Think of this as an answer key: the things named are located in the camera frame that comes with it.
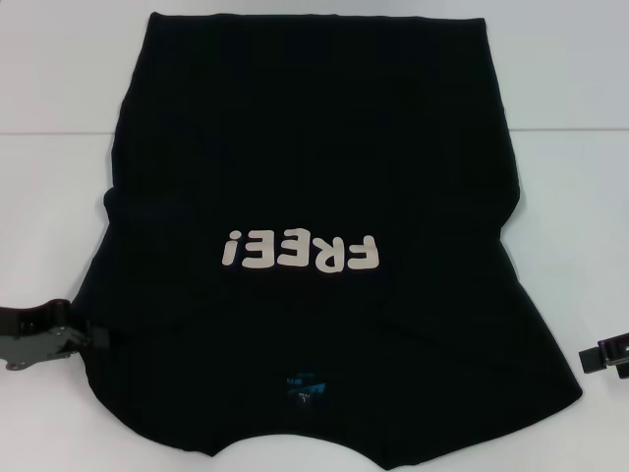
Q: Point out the black t-shirt with FREE print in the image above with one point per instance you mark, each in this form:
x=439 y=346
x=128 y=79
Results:
x=304 y=147

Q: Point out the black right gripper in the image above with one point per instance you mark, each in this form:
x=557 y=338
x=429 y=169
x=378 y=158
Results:
x=618 y=354

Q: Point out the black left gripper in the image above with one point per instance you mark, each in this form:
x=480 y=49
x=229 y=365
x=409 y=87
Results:
x=34 y=339

